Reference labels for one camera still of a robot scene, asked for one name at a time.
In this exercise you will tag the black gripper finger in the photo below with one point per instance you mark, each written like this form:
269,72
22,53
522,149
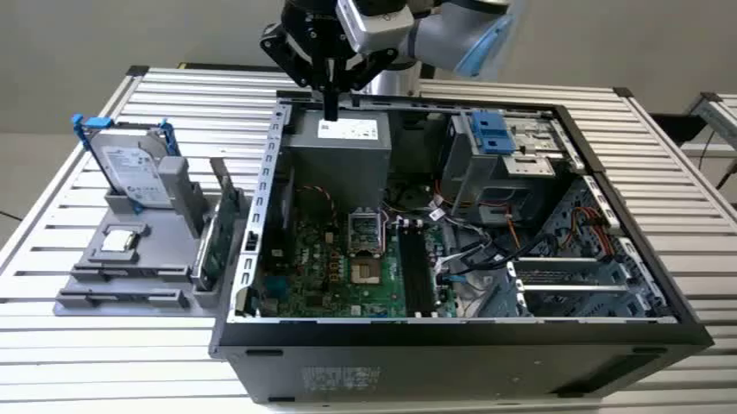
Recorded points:
371,71
287,60

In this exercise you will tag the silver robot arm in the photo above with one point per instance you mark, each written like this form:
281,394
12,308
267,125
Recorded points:
449,39

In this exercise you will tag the black RAM slot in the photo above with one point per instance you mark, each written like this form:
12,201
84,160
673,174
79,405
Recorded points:
422,269
413,269
406,269

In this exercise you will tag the grey power supply unit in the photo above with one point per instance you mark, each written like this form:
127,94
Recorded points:
339,172

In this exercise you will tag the blue drive bay latch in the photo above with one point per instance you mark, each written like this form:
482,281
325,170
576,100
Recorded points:
492,133

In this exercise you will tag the grey metal drive cage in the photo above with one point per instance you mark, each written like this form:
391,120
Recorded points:
489,172

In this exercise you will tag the black case fan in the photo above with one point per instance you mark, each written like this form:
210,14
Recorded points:
283,207

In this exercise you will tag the hard disk blue carrier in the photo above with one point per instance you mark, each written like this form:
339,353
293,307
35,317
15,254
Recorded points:
130,168

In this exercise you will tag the thin metal locking lever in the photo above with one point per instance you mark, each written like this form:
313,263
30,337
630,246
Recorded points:
383,237

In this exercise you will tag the green graphics card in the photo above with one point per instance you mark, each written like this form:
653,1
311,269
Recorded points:
225,224

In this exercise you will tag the CPU socket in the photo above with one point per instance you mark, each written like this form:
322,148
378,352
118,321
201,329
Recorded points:
366,271

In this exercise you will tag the grey parts rack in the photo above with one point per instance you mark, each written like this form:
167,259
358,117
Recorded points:
162,254

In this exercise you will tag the silver CPU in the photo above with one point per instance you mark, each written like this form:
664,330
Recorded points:
119,240

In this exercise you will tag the green motherboard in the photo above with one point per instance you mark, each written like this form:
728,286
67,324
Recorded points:
374,297

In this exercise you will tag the blue board connector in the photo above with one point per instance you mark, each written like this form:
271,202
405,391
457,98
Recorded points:
277,288

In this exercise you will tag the grey metal disk bay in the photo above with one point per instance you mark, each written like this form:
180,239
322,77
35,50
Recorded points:
558,261

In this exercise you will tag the black background object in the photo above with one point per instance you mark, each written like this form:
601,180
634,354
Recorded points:
680,127

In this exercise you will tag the metal slat side table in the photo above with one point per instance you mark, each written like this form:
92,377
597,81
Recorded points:
717,110

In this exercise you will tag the black PC case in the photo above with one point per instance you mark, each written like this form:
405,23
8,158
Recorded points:
461,366

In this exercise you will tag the large silver camera box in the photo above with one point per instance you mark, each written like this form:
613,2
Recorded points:
374,26

